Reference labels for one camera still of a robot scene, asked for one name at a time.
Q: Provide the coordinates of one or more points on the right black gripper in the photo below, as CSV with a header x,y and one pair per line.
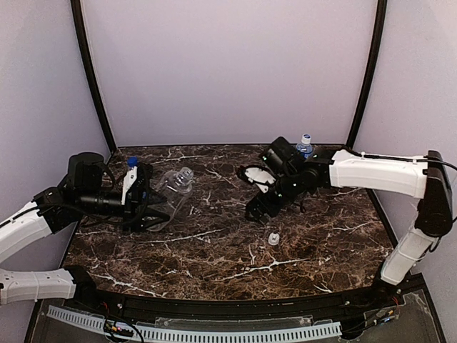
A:
x,y
264,201

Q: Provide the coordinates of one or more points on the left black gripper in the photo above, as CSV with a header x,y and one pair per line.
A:
x,y
139,199

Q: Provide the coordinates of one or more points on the clear unlabeled plastic bottle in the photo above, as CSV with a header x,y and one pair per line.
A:
x,y
176,186

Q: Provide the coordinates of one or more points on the clear bottle cap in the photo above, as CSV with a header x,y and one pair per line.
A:
x,y
273,239

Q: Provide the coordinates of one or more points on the white cap water bottle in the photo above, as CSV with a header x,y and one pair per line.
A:
x,y
304,147

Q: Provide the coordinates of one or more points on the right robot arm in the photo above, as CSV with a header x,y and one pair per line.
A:
x,y
287,172

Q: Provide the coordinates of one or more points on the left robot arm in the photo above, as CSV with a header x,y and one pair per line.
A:
x,y
87,190

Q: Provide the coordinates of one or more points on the blue cap water bottle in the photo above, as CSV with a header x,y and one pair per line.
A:
x,y
132,163

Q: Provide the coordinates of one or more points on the small circuit board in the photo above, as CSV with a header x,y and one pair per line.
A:
x,y
113,328

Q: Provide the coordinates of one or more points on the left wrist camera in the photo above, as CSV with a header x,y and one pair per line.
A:
x,y
129,182

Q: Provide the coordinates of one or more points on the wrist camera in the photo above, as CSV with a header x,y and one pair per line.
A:
x,y
257,176
129,182

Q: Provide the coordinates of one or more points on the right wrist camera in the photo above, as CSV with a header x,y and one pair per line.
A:
x,y
257,176

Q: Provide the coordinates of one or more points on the black front table rail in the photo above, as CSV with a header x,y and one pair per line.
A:
x,y
340,305

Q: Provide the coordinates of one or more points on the white slotted cable duct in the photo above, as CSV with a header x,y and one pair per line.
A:
x,y
295,329

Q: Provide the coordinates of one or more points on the left black frame post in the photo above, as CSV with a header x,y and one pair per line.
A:
x,y
88,65

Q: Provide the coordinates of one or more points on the black frame post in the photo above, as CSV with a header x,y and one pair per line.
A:
x,y
88,65
376,39

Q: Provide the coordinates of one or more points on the right black frame post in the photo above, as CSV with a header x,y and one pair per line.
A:
x,y
376,39

